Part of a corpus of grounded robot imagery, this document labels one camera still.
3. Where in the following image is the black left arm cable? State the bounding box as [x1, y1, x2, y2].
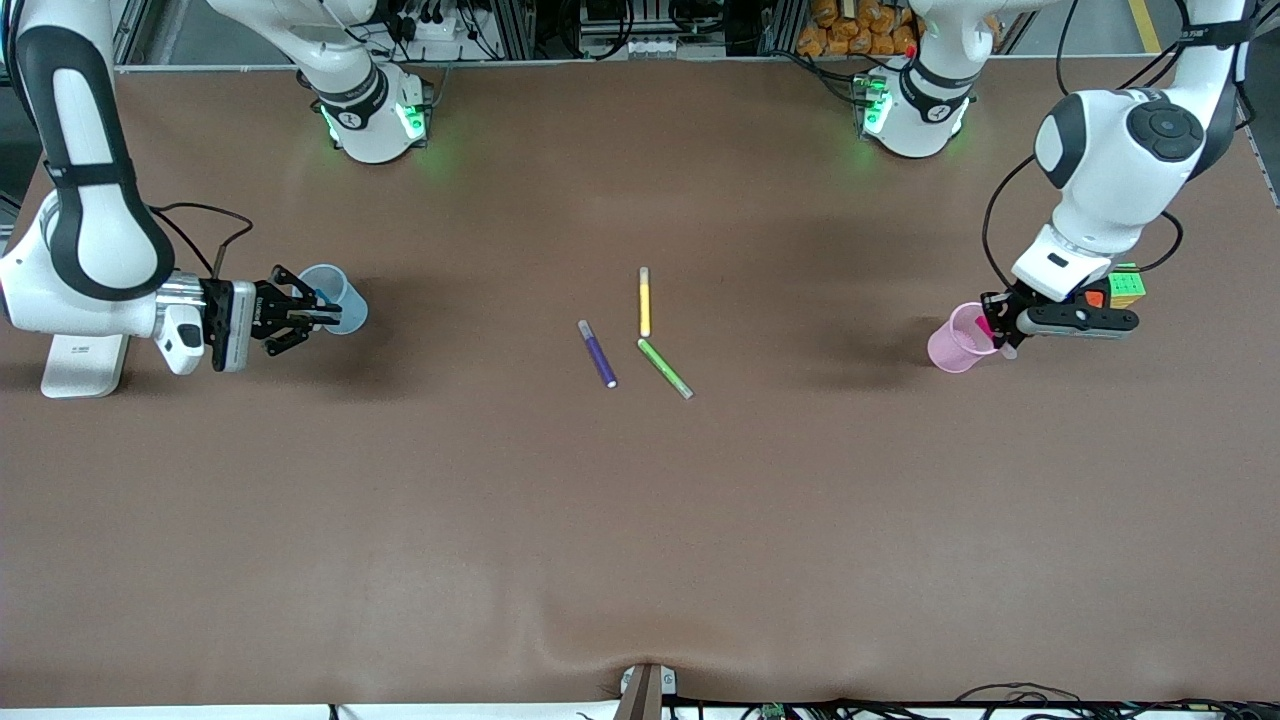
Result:
[982, 0, 1251, 293]

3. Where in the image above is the orange snack bag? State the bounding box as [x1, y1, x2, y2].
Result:
[797, 0, 923, 58]

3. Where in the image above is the light blue plastic cup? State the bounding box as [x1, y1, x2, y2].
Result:
[297, 264, 369, 335]

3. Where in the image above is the white power strip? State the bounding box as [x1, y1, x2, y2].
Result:
[403, 8, 493, 47]

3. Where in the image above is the pink plastic cup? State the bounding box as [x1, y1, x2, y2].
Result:
[927, 302, 1003, 374]

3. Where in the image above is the aluminium frame with diagonal struts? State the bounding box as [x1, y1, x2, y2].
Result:
[108, 0, 201, 73]

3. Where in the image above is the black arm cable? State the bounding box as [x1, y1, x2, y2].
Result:
[982, 0, 1251, 293]
[148, 202, 253, 278]

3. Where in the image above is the green marker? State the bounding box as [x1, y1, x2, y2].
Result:
[637, 338, 695, 401]

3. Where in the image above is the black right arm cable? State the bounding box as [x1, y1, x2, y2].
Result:
[148, 202, 253, 278]

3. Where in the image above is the pink marker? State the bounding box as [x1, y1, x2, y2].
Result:
[977, 313, 1019, 360]

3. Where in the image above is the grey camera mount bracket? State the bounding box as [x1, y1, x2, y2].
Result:
[619, 664, 678, 720]

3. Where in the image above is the multicoloured puzzle cube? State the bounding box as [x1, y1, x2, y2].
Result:
[1084, 263, 1147, 310]

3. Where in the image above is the purple marker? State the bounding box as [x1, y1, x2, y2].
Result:
[577, 320, 618, 390]

